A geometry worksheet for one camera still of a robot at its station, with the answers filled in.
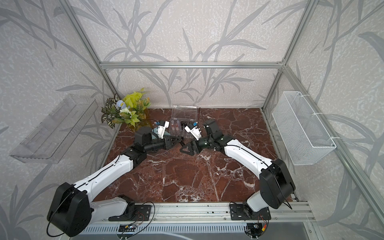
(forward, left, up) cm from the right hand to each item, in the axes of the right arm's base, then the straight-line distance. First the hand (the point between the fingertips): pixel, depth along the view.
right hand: (185, 146), depth 76 cm
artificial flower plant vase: (+25, +35, +3) cm, 43 cm away
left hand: (+3, +3, +2) cm, 5 cm away
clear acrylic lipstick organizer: (+38, +7, -20) cm, 43 cm away
